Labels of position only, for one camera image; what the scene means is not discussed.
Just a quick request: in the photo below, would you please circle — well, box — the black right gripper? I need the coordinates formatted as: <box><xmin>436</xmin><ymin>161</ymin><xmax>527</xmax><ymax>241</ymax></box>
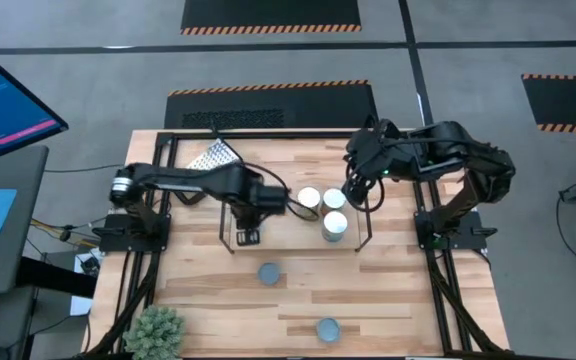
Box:
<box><xmin>342</xmin><ymin>123</ymin><xmax>420</xmax><ymax>209</ymax></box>

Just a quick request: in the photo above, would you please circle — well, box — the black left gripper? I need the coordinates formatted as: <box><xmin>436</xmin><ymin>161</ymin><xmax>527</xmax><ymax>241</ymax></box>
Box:
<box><xmin>250</xmin><ymin>182</ymin><xmax>320</xmax><ymax>223</ymax></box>

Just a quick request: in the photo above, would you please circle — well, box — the green pears label can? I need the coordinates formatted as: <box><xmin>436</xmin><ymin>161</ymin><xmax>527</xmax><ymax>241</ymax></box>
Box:
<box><xmin>297</xmin><ymin>186</ymin><xmax>323</xmax><ymax>211</ymax></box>

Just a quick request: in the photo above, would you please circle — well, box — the orange beans label can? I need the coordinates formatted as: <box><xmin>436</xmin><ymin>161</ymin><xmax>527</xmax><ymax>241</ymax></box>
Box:
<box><xmin>321</xmin><ymin>187</ymin><xmax>348</xmax><ymax>214</ymax></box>

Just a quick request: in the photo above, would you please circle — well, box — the blue tomatoes label can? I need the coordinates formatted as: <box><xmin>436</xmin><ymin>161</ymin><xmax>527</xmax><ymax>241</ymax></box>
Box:
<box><xmin>321</xmin><ymin>210</ymin><xmax>349</xmax><ymax>244</ymax></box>

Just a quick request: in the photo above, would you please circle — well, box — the short yellow bean-print can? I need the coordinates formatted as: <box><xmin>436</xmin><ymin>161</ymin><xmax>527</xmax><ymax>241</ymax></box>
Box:
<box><xmin>257</xmin><ymin>262</ymin><xmax>282</xmax><ymax>287</ymax></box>

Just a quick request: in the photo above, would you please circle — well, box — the black-framed wooden shelf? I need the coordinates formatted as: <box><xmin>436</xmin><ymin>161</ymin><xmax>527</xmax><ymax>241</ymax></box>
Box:
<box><xmin>217</xmin><ymin>192</ymin><xmax>373</xmax><ymax>255</ymax></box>

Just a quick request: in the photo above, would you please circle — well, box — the black hazard-striped mat with grille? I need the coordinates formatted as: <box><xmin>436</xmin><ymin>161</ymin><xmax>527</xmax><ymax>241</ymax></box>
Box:
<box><xmin>163</xmin><ymin>78</ymin><xmax>380</xmax><ymax>130</ymax></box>

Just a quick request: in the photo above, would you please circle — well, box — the silver perforated metal tray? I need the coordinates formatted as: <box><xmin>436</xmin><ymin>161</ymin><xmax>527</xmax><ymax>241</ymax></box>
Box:
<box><xmin>185</xmin><ymin>139</ymin><xmax>242</xmax><ymax>172</ymax></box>

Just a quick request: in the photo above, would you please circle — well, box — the teal pink smiling-faces can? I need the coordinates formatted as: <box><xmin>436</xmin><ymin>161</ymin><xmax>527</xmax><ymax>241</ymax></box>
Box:
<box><xmin>315</xmin><ymin>317</ymin><xmax>343</xmax><ymax>345</ymax></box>

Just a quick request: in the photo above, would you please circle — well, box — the green artificial plant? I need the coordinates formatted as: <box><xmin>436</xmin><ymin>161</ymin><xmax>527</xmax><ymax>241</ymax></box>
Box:
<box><xmin>122</xmin><ymin>305</ymin><xmax>188</xmax><ymax>360</ymax></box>

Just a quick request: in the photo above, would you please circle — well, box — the black mat with hazard stripes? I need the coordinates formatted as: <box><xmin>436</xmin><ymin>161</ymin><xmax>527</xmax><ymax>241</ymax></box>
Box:
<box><xmin>179</xmin><ymin>0</ymin><xmax>363</xmax><ymax>36</ymax></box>
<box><xmin>520</xmin><ymin>73</ymin><xmax>576</xmax><ymax>135</ymax></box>

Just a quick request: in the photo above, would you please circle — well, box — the black desk leg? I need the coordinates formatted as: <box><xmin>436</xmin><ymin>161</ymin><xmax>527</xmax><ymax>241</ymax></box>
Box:
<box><xmin>17</xmin><ymin>256</ymin><xmax>98</xmax><ymax>300</ymax></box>

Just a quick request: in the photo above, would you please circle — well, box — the black monitor with blue screen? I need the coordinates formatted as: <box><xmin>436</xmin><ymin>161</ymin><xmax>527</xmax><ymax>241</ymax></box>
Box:
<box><xmin>0</xmin><ymin>38</ymin><xmax>70</xmax><ymax>169</ymax></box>

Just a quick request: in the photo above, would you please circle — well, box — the black aluminium rig frame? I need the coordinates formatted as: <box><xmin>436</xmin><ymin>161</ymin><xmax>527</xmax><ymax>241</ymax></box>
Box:
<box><xmin>85</xmin><ymin>128</ymin><xmax>512</xmax><ymax>360</ymax></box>

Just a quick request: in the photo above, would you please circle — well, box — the yellow black cable bundle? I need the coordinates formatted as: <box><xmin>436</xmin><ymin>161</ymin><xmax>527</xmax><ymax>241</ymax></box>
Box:
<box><xmin>30</xmin><ymin>217</ymin><xmax>107</xmax><ymax>250</ymax></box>

